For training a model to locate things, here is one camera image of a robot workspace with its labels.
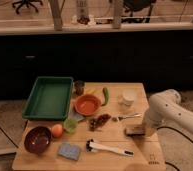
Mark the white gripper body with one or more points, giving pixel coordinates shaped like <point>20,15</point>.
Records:
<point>149,131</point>

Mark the black whiteboard eraser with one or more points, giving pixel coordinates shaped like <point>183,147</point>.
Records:
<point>134,130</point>

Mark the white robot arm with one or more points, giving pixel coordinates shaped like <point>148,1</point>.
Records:
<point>166,104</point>

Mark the red bowl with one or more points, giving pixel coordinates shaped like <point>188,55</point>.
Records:
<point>87,105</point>

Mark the dark maroon bowl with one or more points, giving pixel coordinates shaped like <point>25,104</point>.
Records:
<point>37,140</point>

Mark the white cup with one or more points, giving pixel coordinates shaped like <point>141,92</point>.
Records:
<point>128,97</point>

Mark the dark grape bunch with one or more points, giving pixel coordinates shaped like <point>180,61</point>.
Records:
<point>95,123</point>

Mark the white black brush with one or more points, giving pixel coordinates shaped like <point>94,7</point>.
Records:
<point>92,145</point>

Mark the green cucumber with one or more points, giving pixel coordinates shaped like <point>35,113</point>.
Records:
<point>106,96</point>

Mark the yellow banana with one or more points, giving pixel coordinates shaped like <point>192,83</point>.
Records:
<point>91,91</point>

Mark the small green cup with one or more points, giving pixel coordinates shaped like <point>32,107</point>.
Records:
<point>70,125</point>

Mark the dark metal can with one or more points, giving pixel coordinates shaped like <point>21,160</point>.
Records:
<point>79,87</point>

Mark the blue sponge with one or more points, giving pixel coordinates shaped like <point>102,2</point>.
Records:
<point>69,151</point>

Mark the orange fruit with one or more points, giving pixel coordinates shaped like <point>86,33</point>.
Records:
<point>57,130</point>

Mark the green plastic tray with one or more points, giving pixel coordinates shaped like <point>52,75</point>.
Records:
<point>49,99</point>

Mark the black office chair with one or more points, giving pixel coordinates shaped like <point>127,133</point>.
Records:
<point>28,3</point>

